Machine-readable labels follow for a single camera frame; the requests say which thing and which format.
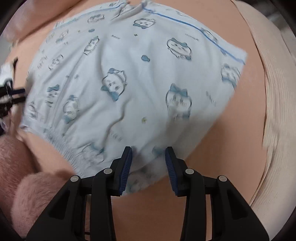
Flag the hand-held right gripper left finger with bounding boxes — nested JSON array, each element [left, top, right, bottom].
[[26, 146, 133, 241]]

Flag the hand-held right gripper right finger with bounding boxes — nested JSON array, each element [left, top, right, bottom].
[[165, 146, 270, 241]]

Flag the white printed garment dark trim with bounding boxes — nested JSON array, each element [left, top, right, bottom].
[[0, 58, 19, 87]]

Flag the light blue printed pants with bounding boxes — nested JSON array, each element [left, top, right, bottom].
[[20, 0, 248, 196]]

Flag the pink fuzzy pajama pants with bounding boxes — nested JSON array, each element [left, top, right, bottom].
[[0, 136, 90, 239]]

